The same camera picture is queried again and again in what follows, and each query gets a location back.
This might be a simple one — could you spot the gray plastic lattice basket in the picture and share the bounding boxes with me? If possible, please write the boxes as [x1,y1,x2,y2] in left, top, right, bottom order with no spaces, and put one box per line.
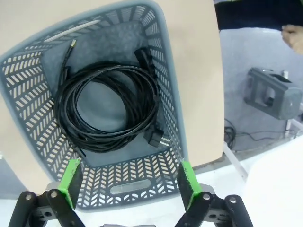
[0,1,190,211]

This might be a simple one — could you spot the thin black floor cable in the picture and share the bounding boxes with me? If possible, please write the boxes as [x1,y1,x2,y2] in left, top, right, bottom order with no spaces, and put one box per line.
[223,117,303,152]

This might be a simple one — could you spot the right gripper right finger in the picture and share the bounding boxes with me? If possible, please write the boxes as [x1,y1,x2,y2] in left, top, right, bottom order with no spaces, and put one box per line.
[172,161,254,227]

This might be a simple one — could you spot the black power cable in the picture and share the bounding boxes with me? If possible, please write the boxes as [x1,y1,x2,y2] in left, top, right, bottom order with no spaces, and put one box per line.
[55,47,170,154]

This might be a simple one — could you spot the person's left hand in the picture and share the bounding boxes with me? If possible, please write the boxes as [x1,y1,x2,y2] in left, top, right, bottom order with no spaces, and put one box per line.
[281,23,303,52]

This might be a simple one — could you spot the gray metal bracket box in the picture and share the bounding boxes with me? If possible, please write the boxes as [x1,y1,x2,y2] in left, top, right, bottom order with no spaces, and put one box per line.
[244,67,303,121]

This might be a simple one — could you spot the white table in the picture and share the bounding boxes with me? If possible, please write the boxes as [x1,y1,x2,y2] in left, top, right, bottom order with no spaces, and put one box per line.
[223,132,303,227]

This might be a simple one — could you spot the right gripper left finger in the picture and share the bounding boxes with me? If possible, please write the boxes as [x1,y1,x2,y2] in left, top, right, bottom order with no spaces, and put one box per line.
[9,158,84,227]

